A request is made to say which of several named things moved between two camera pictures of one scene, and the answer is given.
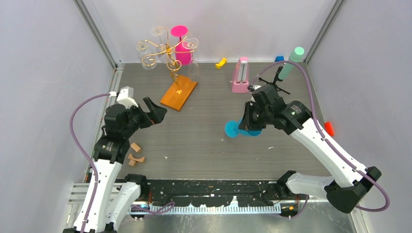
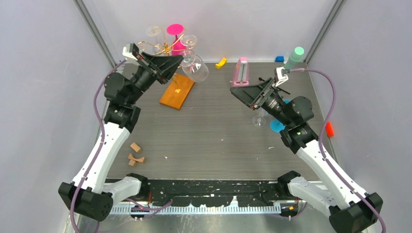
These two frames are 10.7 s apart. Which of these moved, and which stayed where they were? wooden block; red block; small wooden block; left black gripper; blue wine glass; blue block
Moved: blue wine glass; left black gripper
Stayed: blue block; small wooden block; wooden block; red block
